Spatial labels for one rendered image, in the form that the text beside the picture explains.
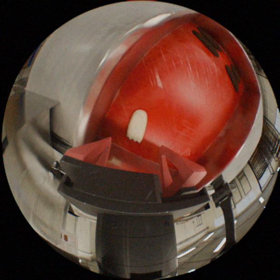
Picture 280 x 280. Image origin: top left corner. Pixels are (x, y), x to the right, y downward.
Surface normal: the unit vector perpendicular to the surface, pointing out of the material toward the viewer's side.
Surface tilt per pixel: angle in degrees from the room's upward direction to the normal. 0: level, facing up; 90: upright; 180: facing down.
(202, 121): 0
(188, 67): 0
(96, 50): 0
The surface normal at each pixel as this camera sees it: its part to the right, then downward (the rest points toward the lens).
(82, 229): 0.46, -0.76
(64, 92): 0.04, 0.55
